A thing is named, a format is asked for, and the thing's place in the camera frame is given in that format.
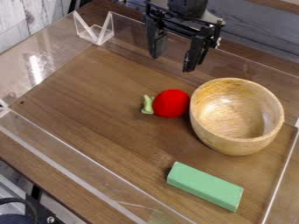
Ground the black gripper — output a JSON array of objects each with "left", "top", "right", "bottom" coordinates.
[{"left": 145, "top": 0, "right": 226, "bottom": 72}]

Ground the red round plush tomato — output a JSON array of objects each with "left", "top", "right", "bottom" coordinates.
[{"left": 142, "top": 89, "right": 192, "bottom": 118}]

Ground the wooden bowl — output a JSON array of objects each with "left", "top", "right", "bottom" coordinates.
[{"left": 190, "top": 78, "right": 286, "bottom": 156}]

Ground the green rectangular block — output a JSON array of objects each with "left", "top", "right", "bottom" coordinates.
[{"left": 167, "top": 162, "right": 245, "bottom": 212}]

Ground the black clamp with bolt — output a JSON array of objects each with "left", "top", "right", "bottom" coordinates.
[{"left": 25, "top": 195, "right": 66, "bottom": 224}]

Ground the black cable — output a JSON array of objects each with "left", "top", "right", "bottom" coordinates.
[{"left": 0, "top": 197, "right": 39, "bottom": 224}]

